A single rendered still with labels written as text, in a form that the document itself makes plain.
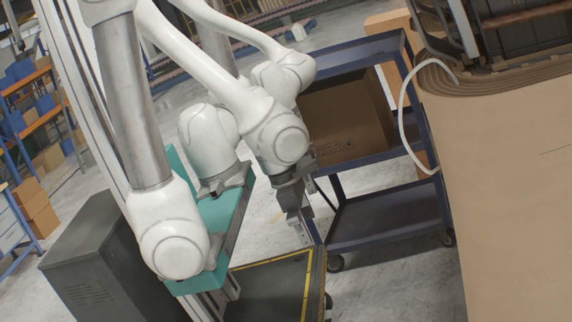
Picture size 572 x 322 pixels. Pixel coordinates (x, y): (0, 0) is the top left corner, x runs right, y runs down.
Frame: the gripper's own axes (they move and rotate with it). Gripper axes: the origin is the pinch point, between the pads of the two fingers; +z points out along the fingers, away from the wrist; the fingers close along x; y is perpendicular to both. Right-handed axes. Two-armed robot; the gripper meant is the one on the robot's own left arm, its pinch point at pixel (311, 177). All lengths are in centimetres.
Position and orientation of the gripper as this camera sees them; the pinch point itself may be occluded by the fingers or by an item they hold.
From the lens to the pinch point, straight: 158.5
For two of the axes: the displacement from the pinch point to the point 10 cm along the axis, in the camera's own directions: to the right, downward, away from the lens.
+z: 4.0, 8.6, 3.3
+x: 1.1, -4.0, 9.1
